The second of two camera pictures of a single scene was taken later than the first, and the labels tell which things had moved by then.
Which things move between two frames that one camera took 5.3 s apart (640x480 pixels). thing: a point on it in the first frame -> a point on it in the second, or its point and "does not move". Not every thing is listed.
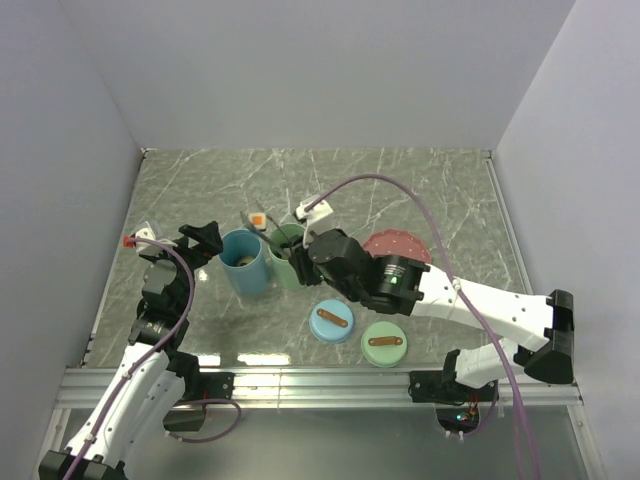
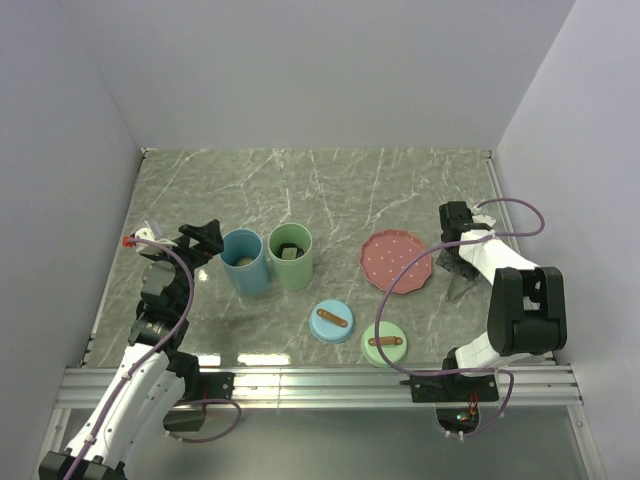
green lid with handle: x=384 y=344 does not move
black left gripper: x=207 y=237 does not move
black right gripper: x=300 y=260 -> x=463 y=270
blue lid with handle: x=332 y=321 does not move
